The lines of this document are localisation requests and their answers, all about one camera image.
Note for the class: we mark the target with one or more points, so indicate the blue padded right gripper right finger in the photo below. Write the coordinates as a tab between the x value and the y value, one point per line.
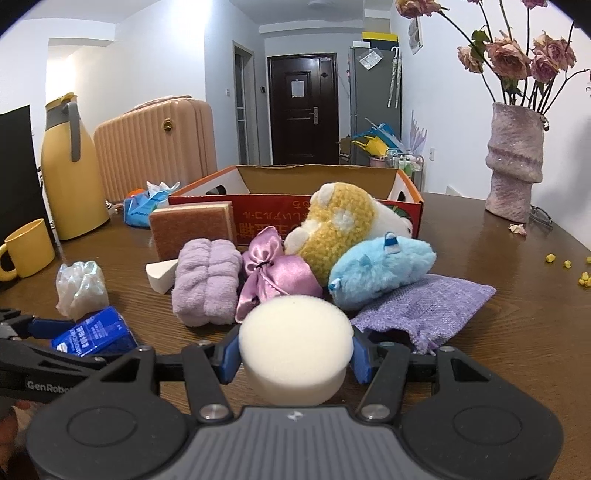
364	357

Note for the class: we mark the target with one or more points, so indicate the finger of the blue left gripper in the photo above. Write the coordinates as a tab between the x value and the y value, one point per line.
48	329

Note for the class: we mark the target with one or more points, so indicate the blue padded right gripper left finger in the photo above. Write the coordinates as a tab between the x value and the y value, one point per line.
226	357

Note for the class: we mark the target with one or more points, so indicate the round white sponge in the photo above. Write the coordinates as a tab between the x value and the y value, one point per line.
295	350

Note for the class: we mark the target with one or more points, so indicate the lilac towel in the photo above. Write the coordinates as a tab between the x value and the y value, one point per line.
206	282

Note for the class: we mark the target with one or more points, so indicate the light blue plush toy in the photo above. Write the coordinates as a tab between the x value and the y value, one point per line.
376	267

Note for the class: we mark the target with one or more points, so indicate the pink satin drawstring pouch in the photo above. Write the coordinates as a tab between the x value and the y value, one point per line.
269	273

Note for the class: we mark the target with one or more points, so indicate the brown yellow scouring sponge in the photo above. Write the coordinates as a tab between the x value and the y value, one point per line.
172	227

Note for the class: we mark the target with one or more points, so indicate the yellow white plush hamster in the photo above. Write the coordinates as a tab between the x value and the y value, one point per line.
340	216

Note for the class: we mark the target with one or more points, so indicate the person's hand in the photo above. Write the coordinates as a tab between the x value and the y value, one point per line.
9	431

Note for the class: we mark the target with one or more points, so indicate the crumpled white plastic bag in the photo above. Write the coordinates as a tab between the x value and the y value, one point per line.
81	289

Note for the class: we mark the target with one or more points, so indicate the blue tissue packet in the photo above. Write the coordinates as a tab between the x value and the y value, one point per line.
104	333

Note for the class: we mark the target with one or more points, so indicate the yellow ceramic mug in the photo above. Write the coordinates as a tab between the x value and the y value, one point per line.
30	250

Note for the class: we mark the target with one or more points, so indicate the white wedge makeup sponge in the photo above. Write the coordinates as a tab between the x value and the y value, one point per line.
161	275

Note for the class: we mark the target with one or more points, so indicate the black paper shopping bag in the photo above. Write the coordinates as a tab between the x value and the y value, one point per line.
21	191

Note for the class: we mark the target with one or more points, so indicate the yellow thermos jug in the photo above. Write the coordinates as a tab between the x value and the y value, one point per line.
70	171

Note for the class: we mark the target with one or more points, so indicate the blue plastic wipes bag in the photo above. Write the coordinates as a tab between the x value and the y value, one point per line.
138	205

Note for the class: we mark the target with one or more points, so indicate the red orange cardboard box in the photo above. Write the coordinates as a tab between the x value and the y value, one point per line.
280	195

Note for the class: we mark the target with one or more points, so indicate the fallen rose petal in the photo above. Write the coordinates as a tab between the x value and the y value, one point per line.
518	229

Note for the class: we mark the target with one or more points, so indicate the yellow blue bags pile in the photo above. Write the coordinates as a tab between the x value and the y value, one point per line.
378	140

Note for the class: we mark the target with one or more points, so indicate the pink ribbed suitcase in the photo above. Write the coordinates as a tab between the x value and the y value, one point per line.
168	140

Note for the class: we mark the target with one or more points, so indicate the eyeglasses on table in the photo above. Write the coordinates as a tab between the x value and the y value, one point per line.
541	217

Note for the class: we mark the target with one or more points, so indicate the yellow crumbs on table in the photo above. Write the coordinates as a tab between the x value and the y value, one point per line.
582	265

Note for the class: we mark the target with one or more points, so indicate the pink textured ceramic vase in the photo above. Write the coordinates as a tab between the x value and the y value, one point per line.
515	156

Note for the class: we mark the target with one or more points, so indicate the dark brown entrance door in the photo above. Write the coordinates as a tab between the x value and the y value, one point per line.
304	109

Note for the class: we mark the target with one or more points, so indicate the grey refrigerator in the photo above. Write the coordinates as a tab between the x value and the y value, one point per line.
370	94

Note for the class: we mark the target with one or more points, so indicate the yellow box on refrigerator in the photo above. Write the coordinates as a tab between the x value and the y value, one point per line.
380	40

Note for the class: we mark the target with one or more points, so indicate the dried pink rose bouquet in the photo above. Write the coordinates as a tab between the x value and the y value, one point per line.
531	75

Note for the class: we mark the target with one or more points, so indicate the purple linen drawstring bag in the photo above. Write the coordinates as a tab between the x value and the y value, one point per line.
431	311

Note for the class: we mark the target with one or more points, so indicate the wire storage cart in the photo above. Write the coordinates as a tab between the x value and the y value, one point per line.
412	165

